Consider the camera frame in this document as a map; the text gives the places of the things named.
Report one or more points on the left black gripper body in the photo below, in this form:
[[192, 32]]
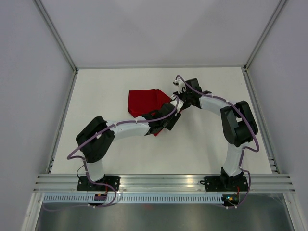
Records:
[[169, 124]]

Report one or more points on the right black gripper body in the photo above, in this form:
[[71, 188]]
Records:
[[185, 96]]

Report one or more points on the red cloth napkin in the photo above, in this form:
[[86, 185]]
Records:
[[142, 102]]

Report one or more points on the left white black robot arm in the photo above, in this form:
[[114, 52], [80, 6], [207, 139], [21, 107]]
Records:
[[96, 138]]

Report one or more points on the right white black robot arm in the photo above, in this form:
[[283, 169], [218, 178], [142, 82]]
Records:
[[239, 129]]

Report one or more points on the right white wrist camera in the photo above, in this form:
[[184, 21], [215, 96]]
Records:
[[180, 84]]

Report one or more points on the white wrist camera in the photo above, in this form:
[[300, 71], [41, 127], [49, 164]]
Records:
[[176, 102], [180, 84]]

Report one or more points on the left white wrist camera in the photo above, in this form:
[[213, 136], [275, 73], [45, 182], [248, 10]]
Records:
[[176, 102]]

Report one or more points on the white slotted cable duct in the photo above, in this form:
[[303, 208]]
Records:
[[134, 198]]

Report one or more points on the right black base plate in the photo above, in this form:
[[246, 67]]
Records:
[[215, 184]]

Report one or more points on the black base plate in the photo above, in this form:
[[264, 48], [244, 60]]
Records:
[[105, 184], [215, 184]]

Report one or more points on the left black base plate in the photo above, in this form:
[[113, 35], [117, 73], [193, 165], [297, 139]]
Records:
[[105, 184]]

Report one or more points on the aluminium frame left post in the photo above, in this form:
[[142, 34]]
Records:
[[55, 34]]

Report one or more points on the aluminium frame post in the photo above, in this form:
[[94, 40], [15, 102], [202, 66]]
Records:
[[270, 24], [55, 34]]

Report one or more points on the aluminium frame right post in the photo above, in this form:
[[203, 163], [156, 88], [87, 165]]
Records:
[[270, 24]]

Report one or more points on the aluminium front rail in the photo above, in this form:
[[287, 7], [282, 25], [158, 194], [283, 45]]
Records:
[[67, 183]]

